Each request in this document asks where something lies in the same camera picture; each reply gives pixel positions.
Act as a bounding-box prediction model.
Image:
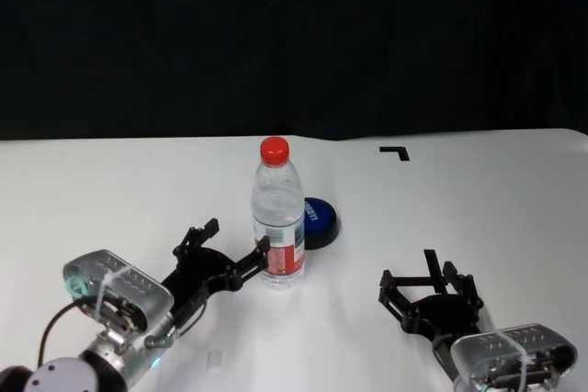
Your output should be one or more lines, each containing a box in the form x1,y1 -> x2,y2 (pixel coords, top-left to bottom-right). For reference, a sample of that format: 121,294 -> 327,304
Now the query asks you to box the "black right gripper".
379,261 -> 488,341

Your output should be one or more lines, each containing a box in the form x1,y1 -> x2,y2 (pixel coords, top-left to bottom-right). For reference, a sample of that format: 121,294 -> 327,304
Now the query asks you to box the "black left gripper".
160,217 -> 272,322

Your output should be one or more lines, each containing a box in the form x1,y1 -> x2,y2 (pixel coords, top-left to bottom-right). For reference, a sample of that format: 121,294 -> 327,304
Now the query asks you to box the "blue push button black base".
302,196 -> 342,251

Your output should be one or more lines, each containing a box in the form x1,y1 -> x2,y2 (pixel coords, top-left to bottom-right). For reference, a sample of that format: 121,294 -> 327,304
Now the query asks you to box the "clear water bottle red cap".
250,135 -> 307,291

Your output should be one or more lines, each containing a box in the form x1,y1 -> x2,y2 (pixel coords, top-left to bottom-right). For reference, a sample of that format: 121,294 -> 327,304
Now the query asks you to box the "black L-shaped tape mark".
379,146 -> 411,162

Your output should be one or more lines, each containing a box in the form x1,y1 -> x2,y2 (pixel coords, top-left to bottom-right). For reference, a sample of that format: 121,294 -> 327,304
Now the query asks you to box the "black curtain backdrop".
0,0 -> 588,141

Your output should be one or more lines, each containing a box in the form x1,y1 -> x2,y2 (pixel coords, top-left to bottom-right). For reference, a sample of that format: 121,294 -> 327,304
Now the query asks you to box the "thin black left gripper cable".
172,290 -> 209,334

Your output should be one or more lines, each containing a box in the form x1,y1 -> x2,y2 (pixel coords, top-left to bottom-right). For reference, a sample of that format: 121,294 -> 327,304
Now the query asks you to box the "thick black left camera cable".
39,298 -> 100,365

